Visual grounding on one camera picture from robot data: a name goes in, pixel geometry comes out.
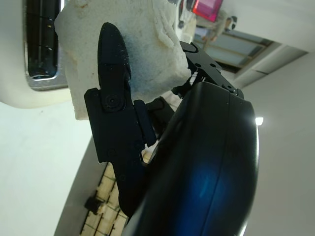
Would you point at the black laptop with pink screen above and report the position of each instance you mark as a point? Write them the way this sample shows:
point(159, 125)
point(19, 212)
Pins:
point(208, 8)

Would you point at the white two-slot toaster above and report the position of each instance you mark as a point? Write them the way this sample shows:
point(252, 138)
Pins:
point(12, 73)

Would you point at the white bread slice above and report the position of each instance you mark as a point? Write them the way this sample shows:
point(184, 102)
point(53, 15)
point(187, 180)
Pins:
point(152, 49)

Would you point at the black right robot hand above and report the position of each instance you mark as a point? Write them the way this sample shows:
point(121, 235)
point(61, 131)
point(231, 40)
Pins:
point(209, 159)

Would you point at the wooden crate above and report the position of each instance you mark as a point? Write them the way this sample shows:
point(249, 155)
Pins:
point(103, 225)
point(108, 179)

